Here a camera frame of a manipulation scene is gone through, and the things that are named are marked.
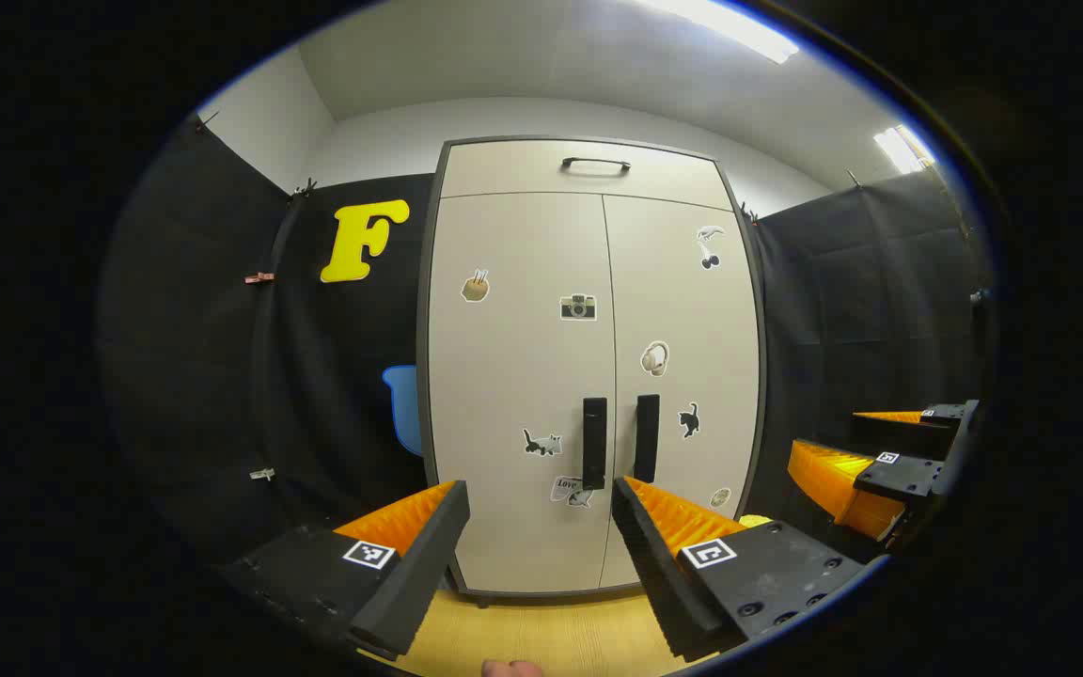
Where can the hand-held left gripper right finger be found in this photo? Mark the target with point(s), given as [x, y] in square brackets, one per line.
[654, 583]

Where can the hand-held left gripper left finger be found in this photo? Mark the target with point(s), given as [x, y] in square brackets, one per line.
[419, 574]

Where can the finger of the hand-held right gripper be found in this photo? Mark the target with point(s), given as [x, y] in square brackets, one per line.
[899, 437]
[899, 475]

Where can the camera sticker shoe cabinet door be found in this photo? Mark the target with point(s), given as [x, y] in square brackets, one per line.
[504, 395]

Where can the headphone sticker shoe cabinet door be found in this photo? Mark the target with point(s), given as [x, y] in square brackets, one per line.
[692, 320]

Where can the grey double-door shoe cabinet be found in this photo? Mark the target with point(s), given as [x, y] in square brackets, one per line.
[423, 329]

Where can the beige cabinet drawer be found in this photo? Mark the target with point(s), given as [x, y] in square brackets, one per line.
[504, 174]

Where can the yellow sponge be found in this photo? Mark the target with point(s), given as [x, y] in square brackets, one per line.
[754, 520]

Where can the white cloth clip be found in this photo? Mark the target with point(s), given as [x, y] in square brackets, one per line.
[262, 473]

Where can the black cloth clip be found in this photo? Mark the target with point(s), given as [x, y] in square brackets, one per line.
[852, 177]
[208, 119]
[305, 188]
[748, 214]

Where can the small ceiling light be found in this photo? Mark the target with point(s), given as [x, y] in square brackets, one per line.
[903, 149]

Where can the black backdrop cloth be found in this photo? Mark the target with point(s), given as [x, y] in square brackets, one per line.
[203, 329]

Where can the pink cloth clip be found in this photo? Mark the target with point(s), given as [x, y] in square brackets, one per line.
[259, 277]

